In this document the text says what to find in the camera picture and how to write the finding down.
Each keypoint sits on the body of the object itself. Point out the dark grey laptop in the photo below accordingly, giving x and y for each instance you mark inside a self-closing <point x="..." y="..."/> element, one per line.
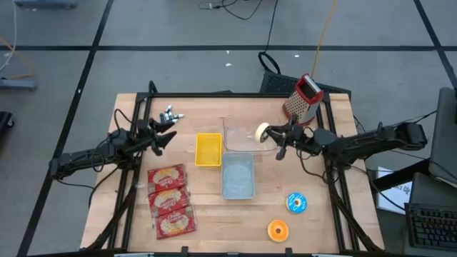
<point x="432" y="191"/>

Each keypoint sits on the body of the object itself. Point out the black floor object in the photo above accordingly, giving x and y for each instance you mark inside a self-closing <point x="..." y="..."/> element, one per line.
<point x="5" y="119"/>

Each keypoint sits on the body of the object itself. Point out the black frame clamp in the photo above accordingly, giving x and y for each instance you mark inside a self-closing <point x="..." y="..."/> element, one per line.
<point x="288" y="252"/>
<point x="184" y="251"/>

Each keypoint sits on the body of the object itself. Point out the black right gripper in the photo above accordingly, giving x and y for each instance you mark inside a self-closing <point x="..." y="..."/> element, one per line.
<point x="294" y="137"/>

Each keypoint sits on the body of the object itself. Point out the light grey plastic bin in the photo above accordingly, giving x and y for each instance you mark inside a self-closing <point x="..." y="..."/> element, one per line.
<point x="238" y="176"/>

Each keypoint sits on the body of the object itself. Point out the white paper sheet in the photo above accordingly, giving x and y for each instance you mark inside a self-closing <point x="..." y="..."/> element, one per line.
<point x="396" y="196"/>

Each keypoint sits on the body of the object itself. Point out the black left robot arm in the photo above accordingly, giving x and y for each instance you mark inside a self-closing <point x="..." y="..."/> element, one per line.
<point x="82" y="158"/>

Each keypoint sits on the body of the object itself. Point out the cream masking tape roll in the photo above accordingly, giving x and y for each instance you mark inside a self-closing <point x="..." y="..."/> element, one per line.
<point x="257" y="132"/>

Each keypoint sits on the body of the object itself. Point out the clear plastic container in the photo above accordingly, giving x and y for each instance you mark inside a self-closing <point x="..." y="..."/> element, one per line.
<point x="239" y="139"/>

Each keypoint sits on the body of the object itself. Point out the black perforated panel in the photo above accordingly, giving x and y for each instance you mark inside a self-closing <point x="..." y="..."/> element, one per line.
<point x="278" y="84"/>

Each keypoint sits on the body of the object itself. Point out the grey desk foot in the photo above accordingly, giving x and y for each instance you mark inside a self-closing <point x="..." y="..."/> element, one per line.
<point x="46" y="3"/>
<point x="18" y="84"/>

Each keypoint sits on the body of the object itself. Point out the small blue marker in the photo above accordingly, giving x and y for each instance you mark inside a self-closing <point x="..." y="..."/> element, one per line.
<point x="162" y="117"/>

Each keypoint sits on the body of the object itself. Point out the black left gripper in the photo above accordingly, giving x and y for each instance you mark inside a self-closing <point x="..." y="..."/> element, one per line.
<point x="147" y="135"/>

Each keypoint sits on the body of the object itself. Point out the yellow plastic basket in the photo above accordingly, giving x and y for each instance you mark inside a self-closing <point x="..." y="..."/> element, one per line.
<point x="208" y="150"/>

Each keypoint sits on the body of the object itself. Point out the black keyboard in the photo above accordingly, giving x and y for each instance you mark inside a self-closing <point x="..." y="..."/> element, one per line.
<point x="432" y="226"/>

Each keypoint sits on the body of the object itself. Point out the orange frosted toy donut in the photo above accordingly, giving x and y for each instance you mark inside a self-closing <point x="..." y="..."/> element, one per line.
<point x="272" y="231"/>

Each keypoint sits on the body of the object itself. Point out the red popcorn packet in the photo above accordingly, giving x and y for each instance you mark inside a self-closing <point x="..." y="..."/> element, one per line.
<point x="175" y="223"/>
<point x="166" y="178"/>
<point x="168" y="201"/>

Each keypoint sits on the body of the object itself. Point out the black aluminium rig frame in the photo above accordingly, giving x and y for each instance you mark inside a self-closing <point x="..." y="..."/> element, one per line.
<point x="232" y="95"/>

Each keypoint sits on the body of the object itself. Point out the black desk bar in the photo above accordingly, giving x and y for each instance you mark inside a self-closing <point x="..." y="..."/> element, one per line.
<point x="403" y="175"/>

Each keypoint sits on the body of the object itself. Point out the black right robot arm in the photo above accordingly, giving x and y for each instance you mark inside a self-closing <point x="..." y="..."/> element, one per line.
<point x="375" y="141"/>

